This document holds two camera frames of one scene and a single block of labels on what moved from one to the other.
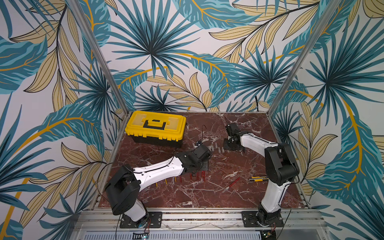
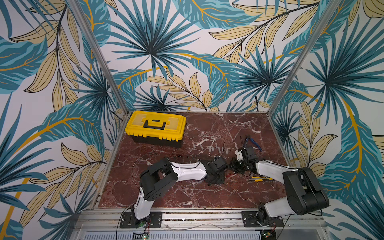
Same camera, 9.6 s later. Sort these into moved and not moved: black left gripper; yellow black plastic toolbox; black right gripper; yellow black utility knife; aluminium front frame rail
Moved: black left gripper; black right gripper
Not moved: yellow black utility knife; aluminium front frame rail; yellow black plastic toolbox
